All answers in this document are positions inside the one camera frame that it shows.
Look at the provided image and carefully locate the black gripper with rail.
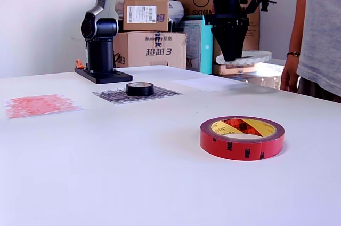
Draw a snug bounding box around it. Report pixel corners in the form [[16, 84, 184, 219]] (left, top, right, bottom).
[[210, 14, 250, 62]]

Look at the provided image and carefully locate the wide white tape roll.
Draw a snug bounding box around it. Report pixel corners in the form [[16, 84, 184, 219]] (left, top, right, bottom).
[[215, 50, 273, 66]]

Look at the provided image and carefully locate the small black tape roll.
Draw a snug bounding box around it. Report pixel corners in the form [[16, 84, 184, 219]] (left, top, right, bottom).
[[126, 82, 155, 97]]

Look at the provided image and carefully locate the red 3M tape roll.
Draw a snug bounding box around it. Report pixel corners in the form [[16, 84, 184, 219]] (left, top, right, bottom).
[[199, 116, 285, 162]]

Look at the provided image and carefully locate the person's right forearm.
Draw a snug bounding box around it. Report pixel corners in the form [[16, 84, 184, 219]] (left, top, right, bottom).
[[289, 0, 312, 54]]

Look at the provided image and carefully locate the person's right hand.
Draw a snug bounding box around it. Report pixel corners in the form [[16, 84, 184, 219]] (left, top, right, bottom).
[[280, 56, 301, 93]]

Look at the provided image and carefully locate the teal box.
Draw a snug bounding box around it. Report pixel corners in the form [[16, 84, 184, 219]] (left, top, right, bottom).
[[183, 15, 214, 75]]

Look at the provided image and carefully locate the white side shelf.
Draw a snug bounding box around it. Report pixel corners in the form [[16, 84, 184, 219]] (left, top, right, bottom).
[[255, 56, 287, 91]]

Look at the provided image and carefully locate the blank white paper sheet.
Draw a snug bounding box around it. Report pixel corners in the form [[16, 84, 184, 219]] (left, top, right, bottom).
[[170, 77, 250, 93]]

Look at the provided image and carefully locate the grey plastic bag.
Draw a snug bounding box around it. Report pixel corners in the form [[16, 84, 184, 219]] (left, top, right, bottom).
[[115, 0, 125, 20], [169, 0, 185, 23]]

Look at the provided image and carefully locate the black scribbled paper sheet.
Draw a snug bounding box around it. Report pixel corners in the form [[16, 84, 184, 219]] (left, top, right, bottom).
[[92, 84, 185, 106]]

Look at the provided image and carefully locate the cardboard box with blue print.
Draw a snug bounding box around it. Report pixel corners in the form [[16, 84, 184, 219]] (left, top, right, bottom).
[[114, 31, 188, 70]]

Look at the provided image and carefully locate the grey t-shirt torso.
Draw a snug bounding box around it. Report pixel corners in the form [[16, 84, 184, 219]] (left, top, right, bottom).
[[297, 0, 341, 90]]

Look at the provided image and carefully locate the cardboard box with shipping label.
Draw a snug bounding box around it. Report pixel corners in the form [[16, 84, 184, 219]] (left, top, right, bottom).
[[123, 0, 170, 32]]

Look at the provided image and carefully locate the red scribbled paper sheet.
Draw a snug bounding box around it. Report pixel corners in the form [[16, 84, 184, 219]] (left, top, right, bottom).
[[2, 93, 85, 120]]

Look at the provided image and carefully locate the wrist camera board on bracket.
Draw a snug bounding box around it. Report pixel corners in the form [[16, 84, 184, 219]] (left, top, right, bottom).
[[239, 0, 277, 21]]

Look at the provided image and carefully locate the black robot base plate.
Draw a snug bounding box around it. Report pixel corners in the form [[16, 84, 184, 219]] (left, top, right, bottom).
[[74, 66, 133, 85]]

